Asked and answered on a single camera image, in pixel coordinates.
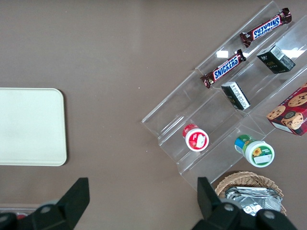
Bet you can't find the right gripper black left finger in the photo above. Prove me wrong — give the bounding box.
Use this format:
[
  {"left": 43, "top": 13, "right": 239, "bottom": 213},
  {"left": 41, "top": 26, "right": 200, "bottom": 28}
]
[{"left": 21, "top": 177, "right": 91, "bottom": 230}]

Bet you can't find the silver foil wrapped pack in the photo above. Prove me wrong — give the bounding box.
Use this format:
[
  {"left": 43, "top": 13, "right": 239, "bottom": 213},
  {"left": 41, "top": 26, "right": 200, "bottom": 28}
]
[
  {"left": 236, "top": 195, "right": 282, "bottom": 216},
  {"left": 225, "top": 186, "right": 283, "bottom": 199}
]

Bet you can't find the light wicker basket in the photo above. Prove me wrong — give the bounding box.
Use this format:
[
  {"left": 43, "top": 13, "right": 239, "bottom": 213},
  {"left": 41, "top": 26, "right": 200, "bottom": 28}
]
[{"left": 214, "top": 171, "right": 287, "bottom": 216}]

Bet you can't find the small black carton box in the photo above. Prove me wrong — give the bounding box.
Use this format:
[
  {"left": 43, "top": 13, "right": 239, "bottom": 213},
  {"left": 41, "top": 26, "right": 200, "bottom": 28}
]
[
  {"left": 221, "top": 81, "right": 251, "bottom": 111},
  {"left": 256, "top": 45, "right": 296, "bottom": 74}
]

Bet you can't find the brown Snickers chocolate bar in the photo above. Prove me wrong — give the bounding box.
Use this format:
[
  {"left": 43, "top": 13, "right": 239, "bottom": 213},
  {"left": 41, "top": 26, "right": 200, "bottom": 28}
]
[
  {"left": 239, "top": 7, "right": 293, "bottom": 48},
  {"left": 200, "top": 49, "right": 247, "bottom": 90}
]

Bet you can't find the red lidded small jar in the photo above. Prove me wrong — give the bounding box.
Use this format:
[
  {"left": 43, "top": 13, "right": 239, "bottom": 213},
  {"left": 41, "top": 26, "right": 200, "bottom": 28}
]
[{"left": 182, "top": 123, "right": 210, "bottom": 152}]

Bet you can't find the red chocolate chip cookie box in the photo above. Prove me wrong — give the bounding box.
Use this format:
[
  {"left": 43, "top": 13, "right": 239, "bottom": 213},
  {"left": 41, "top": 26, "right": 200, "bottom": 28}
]
[{"left": 266, "top": 82, "right": 307, "bottom": 137}]

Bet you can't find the green lidded sunflower jar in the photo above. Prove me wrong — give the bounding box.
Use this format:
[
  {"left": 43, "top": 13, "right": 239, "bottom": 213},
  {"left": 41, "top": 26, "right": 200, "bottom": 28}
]
[{"left": 234, "top": 134, "right": 275, "bottom": 168}]

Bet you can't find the clear acrylic stepped display stand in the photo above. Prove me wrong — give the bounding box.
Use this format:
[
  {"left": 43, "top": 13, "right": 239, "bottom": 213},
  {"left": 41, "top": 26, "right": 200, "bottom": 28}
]
[{"left": 141, "top": 0, "right": 307, "bottom": 192}]

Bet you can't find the cream rectangular serving tray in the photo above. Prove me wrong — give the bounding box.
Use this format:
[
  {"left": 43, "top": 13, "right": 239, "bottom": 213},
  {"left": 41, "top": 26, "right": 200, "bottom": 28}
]
[{"left": 0, "top": 88, "right": 68, "bottom": 167}]

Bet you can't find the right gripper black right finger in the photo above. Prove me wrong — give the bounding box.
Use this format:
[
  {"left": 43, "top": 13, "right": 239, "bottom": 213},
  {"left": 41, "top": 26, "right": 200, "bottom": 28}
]
[{"left": 191, "top": 176, "right": 243, "bottom": 230}]

